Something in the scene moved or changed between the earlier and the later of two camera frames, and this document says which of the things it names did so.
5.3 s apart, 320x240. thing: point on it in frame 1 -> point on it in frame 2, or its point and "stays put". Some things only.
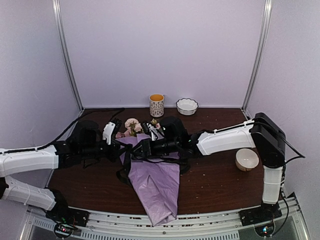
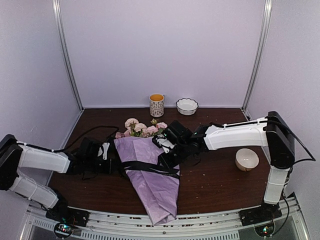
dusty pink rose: x=120 y=135 stays put
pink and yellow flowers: x=133 y=126 stays put
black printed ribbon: x=126 y=149 -> x=152 y=167
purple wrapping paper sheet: x=156 y=181 stays put
